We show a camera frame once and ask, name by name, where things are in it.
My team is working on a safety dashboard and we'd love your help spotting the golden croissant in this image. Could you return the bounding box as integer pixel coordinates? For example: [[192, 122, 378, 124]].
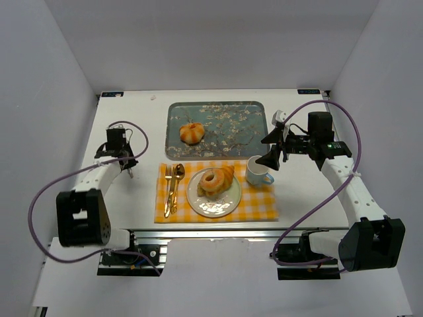
[[206, 166, 235, 197]]

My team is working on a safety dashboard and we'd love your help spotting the glazed ring donut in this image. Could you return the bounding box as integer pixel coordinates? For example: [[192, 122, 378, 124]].
[[199, 168, 225, 192]]

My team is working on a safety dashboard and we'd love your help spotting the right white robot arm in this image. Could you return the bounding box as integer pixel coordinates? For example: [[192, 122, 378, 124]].
[[256, 110, 405, 272]]

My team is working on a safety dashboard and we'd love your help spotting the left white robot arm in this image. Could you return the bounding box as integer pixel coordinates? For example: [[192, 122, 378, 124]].
[[56, 125, 137, 250]]

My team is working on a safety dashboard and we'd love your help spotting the white and blue mug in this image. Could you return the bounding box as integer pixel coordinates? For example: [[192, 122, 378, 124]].
[[245, 155, 274, 186]]

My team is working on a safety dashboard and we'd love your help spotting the gold fork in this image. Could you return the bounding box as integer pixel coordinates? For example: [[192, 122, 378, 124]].
[[164, 164, 173, 218]]

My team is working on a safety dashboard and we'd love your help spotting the floral blue serving tray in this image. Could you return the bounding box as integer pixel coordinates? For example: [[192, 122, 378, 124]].
[[165, 101, 270, 160]]

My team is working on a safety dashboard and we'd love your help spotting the yellow checkered placemat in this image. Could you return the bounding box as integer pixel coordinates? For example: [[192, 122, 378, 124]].
[[154, 160, 278, 224]]

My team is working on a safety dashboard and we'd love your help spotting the gold spoon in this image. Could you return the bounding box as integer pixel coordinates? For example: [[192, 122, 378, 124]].
[[171, 164, 185, 214]]

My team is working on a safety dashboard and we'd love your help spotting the right blue corner label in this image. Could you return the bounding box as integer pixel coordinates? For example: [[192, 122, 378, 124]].
[[297, 88, 321, 94]]

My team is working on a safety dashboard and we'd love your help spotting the blue corner label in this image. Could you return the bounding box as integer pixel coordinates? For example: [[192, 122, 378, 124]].
[[101, 91, 124, 98], [297, 88, 321, 94]]

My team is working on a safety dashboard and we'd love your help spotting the left blue corner label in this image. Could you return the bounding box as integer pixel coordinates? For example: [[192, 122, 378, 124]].
[[101, 91, 124, 98]]

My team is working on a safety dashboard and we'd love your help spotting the white round plate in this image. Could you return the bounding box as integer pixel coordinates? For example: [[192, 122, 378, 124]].
[[186, 168, 242, 219]]

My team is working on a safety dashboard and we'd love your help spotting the round striped bun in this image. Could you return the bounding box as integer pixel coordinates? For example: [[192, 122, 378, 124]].
[[179, 123, 205, 145]]

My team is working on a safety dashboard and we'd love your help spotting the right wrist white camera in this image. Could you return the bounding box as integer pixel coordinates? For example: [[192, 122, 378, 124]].
[[272, 110, 287, 126]]

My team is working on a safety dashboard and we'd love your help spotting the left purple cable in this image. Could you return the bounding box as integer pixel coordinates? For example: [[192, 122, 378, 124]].
[[28, 121, 163, 276]]

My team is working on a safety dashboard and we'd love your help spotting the purple cable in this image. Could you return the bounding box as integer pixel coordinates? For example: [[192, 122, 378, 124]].
[[28, 121, 163, 276], [273, 100, 362, 274]]

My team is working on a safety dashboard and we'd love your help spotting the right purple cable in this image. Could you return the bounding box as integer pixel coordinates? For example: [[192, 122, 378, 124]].
[[273, 100, 362, 274]]

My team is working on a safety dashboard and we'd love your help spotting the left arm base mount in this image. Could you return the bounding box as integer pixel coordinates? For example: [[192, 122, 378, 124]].
[[96, 231, 169, 277]]

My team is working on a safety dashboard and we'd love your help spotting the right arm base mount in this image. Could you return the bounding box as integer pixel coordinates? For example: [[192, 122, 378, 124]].
[[269, 229, 341, 281]]

